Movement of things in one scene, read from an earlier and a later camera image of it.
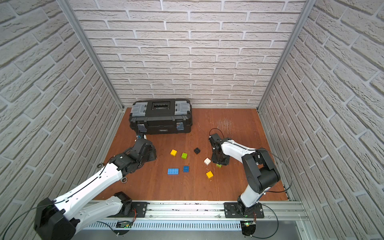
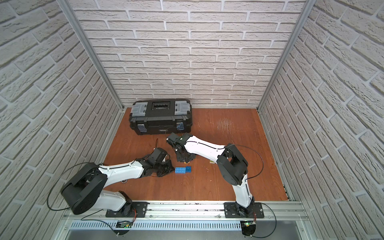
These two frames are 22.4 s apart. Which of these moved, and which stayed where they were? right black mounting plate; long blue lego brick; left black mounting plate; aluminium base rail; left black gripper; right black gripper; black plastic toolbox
Moved: right black gripper; long blue lego brick; left black gripper
Stayed: aluminium base rail; black plastic toolbox; left black mounting plate; right black mounting plate
